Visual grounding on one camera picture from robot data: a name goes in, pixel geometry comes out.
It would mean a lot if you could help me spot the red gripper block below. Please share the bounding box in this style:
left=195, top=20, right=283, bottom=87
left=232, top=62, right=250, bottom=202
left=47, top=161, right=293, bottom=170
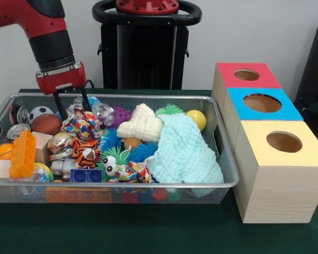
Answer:
left=35, top=61, right=92, bottom=121

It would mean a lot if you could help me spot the crushed clear plastic bottle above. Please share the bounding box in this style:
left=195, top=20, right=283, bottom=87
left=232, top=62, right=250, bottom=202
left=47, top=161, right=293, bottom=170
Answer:
left=74, top=96, right=115, bottom=128

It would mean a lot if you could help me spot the wooden box with three holes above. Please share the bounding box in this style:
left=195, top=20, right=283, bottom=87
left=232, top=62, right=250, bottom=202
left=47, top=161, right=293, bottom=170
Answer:
left=211, top=62, right=318, bottom=224

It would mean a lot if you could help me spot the brown toy football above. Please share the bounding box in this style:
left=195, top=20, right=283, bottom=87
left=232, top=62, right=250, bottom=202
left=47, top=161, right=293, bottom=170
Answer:
left=31, top=114, right=63, bottom=136

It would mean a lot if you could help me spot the small soccer ball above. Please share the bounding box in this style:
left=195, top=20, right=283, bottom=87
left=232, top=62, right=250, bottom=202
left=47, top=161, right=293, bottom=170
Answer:
left=29, top=106, right=55, bottom=125

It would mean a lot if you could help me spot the purple spiky ball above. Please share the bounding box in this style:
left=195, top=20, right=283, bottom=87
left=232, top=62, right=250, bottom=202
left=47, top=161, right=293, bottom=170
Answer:
left=110, top=106, right=134, bottom=130

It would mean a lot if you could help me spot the tiger plush toy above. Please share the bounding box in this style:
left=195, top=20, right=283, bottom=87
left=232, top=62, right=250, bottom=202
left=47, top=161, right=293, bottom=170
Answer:
left=70, top=137, right=102, bottom=169

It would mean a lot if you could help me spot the long orange toy brick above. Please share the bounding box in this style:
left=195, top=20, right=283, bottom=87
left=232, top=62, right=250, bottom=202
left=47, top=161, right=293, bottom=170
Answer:
left=9, top=129, right=38, bottom=179

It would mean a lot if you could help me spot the cream knitted cloth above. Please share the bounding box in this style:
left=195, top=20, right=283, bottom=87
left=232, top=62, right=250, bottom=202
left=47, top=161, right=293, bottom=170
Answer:
left=116, top=103, right=164, bottom=142

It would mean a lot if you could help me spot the blue plastic toy brick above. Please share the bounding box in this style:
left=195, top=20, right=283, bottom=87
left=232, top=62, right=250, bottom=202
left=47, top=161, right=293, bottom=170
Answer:
left=69, top=168, right=104, bottom=183

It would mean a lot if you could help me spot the orange ball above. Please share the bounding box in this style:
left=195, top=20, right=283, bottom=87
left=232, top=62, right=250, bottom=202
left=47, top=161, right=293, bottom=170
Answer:
left=0, top=143, right=15, bottom=160

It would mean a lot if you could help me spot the light blue knitted cloth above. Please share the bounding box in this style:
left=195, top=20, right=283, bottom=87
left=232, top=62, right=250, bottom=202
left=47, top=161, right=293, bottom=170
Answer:
left=145, top=114, right=225, bottom=184

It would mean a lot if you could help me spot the yellow ball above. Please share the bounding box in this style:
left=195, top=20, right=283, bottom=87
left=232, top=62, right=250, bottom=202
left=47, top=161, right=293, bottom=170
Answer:
left=185, top=110, right=207, bottom=132

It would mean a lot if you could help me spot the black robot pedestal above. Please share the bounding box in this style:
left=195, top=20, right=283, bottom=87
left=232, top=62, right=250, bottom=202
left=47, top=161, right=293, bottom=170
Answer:
left=92, top=0, right=202, bottom=90

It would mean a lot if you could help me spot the silver wire mesh bin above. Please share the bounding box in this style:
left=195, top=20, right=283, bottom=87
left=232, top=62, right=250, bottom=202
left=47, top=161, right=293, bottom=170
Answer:
left=0, top=92, right=240, bottom=205

